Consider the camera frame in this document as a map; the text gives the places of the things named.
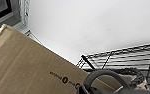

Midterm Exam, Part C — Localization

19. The dark framed ceiling panel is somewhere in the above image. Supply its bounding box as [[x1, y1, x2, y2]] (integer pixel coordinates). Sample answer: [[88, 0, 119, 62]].
[[0, 0, 31, 32]]

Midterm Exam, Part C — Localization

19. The tan cardboard box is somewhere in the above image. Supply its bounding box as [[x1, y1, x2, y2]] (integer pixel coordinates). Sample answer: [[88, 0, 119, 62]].
[[0, 23, 124, 94]]

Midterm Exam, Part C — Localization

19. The black wire shelf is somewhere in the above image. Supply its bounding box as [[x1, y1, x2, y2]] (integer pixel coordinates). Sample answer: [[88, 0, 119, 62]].
[[22, 29, 150, 84]]

